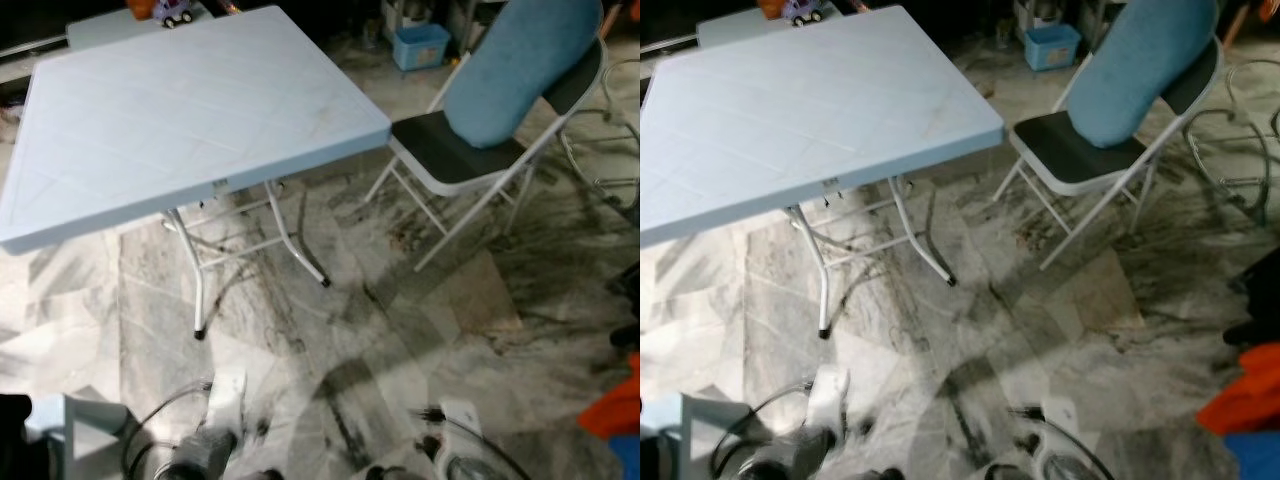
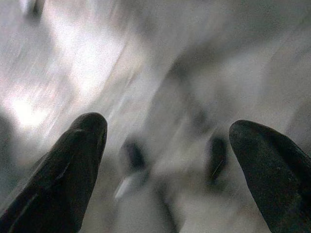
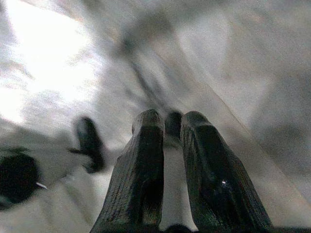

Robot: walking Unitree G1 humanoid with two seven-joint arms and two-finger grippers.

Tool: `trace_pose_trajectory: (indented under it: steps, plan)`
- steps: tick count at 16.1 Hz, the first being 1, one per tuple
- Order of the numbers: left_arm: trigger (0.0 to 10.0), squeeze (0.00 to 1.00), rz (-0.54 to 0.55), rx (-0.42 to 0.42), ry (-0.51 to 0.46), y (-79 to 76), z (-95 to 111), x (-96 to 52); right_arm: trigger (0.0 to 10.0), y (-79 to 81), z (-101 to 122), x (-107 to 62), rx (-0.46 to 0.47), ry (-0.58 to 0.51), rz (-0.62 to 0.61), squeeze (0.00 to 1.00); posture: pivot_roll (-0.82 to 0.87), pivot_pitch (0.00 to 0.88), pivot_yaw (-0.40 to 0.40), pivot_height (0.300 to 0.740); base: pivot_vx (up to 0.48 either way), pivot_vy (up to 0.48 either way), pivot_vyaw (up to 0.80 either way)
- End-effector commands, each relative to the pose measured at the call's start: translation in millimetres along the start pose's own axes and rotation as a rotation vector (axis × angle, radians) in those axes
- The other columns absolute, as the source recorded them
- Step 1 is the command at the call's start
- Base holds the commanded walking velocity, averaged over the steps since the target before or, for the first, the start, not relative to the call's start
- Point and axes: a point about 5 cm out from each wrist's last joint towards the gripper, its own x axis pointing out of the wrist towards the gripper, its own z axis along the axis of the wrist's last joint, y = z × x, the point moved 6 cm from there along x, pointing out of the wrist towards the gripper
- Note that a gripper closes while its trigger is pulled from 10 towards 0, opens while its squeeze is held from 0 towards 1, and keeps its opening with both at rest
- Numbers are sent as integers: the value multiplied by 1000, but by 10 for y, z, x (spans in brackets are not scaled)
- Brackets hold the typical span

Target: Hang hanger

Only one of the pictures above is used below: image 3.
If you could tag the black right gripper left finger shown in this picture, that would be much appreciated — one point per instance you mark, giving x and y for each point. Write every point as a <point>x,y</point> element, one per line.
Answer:
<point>136,174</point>

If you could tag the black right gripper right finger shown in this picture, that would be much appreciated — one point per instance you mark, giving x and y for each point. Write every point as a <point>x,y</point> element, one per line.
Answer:
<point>218,179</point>

